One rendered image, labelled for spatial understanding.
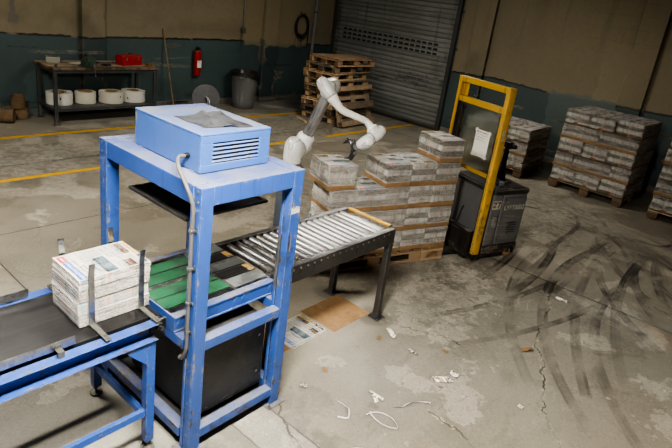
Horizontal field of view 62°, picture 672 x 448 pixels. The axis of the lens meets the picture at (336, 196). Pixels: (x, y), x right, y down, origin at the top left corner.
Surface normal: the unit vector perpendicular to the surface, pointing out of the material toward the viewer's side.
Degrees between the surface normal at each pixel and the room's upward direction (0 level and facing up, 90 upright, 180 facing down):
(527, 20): 90
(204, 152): 90
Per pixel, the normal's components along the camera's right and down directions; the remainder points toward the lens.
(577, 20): -0.66, 0.17
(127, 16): 0.74, 0.32
